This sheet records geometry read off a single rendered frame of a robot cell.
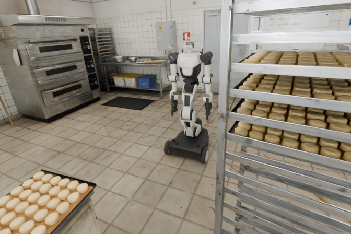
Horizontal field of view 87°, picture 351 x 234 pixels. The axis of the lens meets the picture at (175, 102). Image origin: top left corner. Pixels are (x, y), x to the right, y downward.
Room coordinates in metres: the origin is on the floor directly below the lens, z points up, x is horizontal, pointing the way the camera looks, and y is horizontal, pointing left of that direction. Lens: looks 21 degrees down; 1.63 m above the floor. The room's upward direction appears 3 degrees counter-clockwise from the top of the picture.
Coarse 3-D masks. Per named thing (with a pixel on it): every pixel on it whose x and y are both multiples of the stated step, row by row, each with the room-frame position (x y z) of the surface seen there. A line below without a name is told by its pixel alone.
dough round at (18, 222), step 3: (15, 219) 0.57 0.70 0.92; (18, 219) 0.57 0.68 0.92; (21, 219) 0.57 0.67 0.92; (24, 219) 0.57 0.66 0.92; (12, 222) 0.56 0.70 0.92; (15, 222) 0.56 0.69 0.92; (18, 222) 0.55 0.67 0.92; (21, 222) 0.55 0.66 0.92; (24, 222) 0.56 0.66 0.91; (9, 225) 0.54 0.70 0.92; (12, 225) 0.54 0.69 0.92; (15, 225) 0.54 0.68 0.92; (18, 225) 0.54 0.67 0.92; (21, 225) 0.55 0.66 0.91; (12, 228) 0.53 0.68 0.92; (15, 228) 0.53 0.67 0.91; (18, 228) 0.54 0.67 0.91
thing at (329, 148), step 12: (240, 132) 0.64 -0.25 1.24; (252, 132) 0.63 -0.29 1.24; (264, 132) 0.66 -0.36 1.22; (276, 132) 0.62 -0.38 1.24; (288, 132) 0.62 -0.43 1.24; (288, 144) 0.54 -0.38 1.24; (300, 144) 0.56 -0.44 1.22; (312, 144) 0.53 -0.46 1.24; (324, 144) 0.54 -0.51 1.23; (336, 144) 0.53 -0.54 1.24; (348, 144) 0.52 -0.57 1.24; (336, 156) 0.47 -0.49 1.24; (348, 156) 0.46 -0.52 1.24
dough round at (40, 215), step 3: (39, 210) 0.60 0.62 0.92; (42, 210) 0.60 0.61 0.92; (45, 210) 0.60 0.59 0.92; (36, 213) 0.59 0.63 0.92; (39, 213) 0.59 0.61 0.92; (42, 213) 0.59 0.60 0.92; (45, 213) 0.59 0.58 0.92; (48, 213) 0.60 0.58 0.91; (36, 216) 0.58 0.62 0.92; (39, 216) 0.58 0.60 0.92; (42, 216) 0.58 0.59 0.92; (45, 216) 0.58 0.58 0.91; (36, 219) 0.56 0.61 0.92; (39, 219) 0.57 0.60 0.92; (42, 219) 0.57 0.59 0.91
